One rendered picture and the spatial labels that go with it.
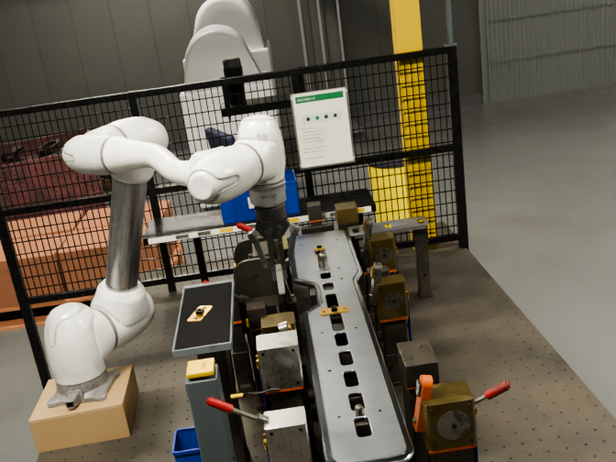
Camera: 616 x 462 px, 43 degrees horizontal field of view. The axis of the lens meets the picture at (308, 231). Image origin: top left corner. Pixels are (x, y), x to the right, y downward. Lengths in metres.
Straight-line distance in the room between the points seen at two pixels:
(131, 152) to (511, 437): 1.25
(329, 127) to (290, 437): 1.68
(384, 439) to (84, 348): 1.05
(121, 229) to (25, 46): 6.59
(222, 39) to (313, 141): 3.16
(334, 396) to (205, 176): 0.61
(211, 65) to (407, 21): 3.28
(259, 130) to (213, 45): 4.45
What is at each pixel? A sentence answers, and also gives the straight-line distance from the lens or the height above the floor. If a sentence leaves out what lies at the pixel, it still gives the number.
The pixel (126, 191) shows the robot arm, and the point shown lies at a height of 1.40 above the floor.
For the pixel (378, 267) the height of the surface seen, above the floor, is 1.10.
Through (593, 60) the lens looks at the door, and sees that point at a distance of 9.64.
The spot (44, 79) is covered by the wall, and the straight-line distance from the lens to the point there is 8.88.
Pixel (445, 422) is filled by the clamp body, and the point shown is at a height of 1.01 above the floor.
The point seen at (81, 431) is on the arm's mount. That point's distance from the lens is 2.46.
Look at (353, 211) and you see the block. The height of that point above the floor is 1.05.
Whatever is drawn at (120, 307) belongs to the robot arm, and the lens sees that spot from 2.49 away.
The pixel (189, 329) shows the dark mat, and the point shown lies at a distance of 1.94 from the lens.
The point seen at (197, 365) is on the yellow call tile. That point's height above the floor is 1.16.
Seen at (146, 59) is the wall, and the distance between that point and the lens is 8.70.
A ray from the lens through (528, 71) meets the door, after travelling 9.34.
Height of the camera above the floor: 2.01
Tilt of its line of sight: 20 degrees down
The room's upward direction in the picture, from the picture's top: 8 degrees counter-clockwise
